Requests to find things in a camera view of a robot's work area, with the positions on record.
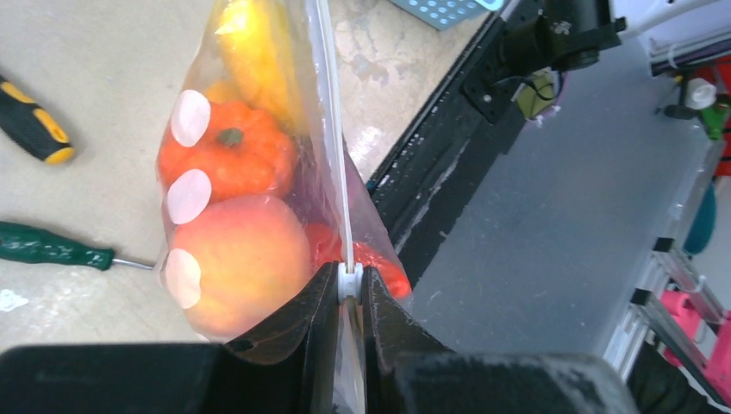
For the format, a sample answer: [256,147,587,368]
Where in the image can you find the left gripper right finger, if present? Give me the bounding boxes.
[361,267,452,413]

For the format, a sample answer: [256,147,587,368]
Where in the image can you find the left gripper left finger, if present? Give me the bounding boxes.
[222,262,339,413]

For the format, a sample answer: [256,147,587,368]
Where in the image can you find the black yellow screwdriver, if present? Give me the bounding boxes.
[1,77,75,165]

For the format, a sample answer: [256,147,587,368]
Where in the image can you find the green white bottle background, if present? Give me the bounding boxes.
[661,76,730,141]

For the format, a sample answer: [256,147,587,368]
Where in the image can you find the pink plastic object background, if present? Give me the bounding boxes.
[661,291,730,404]

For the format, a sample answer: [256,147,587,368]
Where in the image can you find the yellow mango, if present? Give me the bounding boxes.
[215,0,308,135]

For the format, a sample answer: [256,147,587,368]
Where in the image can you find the green handled screwdriver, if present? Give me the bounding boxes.
[1,221,154,272]

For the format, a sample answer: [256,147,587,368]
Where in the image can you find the clear zip top bag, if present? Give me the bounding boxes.
[156,1,412,413]

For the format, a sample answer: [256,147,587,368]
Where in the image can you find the light blue plastic basket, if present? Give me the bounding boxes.
[390,0,506,31]

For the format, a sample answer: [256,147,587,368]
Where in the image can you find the peach apple fruit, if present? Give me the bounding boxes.
[164,195,314,340]

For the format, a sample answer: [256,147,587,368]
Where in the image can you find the teal object background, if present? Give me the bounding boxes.
[683,181,716,256]

